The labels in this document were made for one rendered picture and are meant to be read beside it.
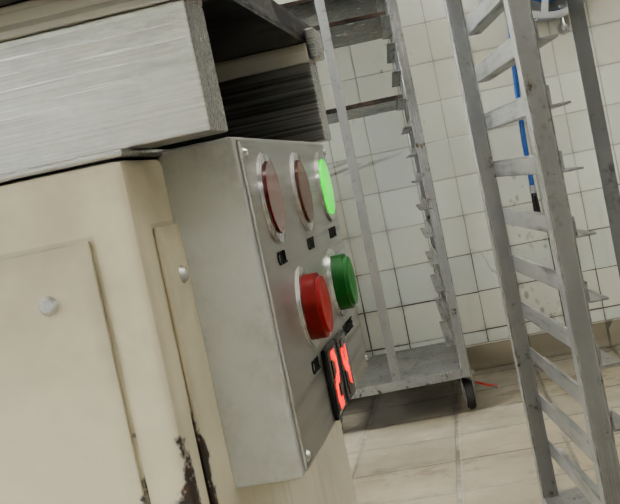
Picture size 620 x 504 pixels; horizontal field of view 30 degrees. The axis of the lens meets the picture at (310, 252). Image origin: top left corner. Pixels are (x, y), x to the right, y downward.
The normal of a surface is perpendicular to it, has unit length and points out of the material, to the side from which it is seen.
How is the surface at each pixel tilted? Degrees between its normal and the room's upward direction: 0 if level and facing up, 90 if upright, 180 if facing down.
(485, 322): 90
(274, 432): 90
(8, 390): 90
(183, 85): 90
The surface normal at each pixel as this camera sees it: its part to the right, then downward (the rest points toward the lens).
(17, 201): -0.15, 0.08
